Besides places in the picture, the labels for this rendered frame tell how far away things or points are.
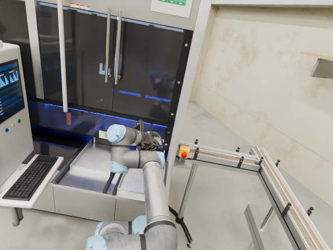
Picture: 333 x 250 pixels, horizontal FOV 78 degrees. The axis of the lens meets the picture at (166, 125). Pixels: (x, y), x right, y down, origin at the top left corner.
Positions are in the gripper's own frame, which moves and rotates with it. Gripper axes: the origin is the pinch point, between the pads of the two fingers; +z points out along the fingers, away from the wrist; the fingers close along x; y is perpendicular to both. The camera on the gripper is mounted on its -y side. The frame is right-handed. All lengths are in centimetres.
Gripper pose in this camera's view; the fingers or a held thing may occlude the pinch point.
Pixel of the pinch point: (157, 139)
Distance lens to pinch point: 112.5
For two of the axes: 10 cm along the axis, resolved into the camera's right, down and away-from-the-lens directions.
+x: 7.8, -5.2, -3.4
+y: 3.8, 8.4, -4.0
